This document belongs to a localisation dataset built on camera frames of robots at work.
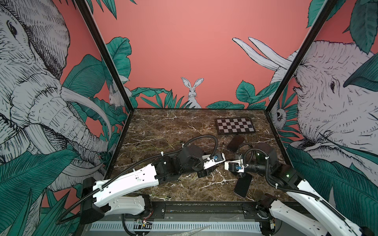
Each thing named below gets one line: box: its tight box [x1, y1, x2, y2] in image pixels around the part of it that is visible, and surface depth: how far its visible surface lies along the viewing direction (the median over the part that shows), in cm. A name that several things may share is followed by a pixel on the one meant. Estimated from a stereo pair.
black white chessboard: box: [215, 117, 256, 136], surface depth 109 cm
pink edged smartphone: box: [233, 172, 253, 198], surface depth 83 cm
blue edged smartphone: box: [227, 134, 245, 152], surface depth 106 cm
